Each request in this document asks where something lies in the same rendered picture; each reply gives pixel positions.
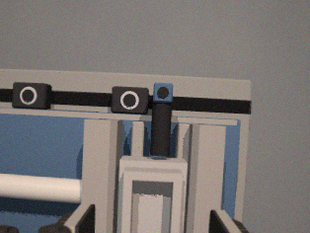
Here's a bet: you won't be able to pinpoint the white rectangular block with pocket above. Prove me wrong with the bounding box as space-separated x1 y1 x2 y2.
116 155 188 233

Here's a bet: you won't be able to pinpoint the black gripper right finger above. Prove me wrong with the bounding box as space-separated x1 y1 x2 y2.
208 209 249 233

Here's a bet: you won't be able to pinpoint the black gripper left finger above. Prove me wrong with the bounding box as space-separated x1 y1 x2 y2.
0 203 96 233

